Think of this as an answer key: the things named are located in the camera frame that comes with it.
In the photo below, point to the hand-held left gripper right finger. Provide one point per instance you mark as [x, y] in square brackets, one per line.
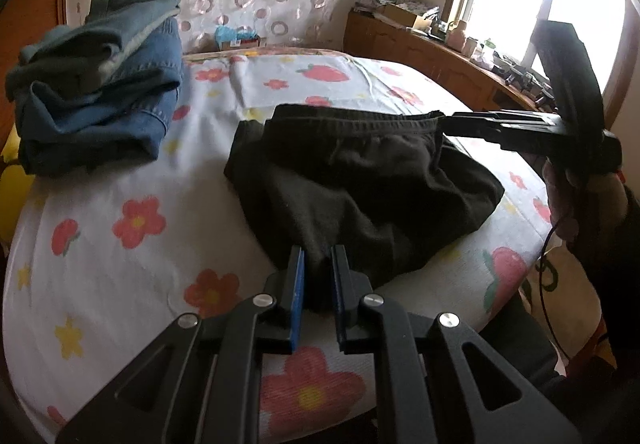
[339, 299]

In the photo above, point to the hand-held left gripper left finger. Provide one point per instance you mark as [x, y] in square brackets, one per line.
[298, 299]

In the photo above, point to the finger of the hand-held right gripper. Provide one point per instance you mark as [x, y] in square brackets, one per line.
[505, 127]

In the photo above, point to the black pants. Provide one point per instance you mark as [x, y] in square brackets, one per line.
[360, 194]

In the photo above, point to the person's right forearm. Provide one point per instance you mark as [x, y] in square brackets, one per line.
[610, 264]

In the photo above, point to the person's right hand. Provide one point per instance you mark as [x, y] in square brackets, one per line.
[560, 204]

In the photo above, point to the black gadget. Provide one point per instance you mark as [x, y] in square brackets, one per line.
[522, 74]

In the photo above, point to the pink bottle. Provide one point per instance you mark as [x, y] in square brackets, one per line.
[457, 34]

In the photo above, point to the wooden cabinet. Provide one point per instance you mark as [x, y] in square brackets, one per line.
[425, 59]

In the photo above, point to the cardboard box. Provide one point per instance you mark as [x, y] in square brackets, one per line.
[400, 14]

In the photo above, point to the white flower print sheet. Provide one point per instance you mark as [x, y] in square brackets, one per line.
[125, 274]

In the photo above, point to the pink floral bed blanket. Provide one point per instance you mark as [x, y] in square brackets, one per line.
[575, 304]

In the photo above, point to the dark blue folded jeans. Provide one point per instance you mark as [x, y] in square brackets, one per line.
[100, 124]

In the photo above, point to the box with blue cloth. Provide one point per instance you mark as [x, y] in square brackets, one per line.
[235, 38]

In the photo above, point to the yellow object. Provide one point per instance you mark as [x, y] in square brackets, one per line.
[15, 189]

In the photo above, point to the light blue folded jeans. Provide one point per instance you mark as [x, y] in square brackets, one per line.
[95, 39]

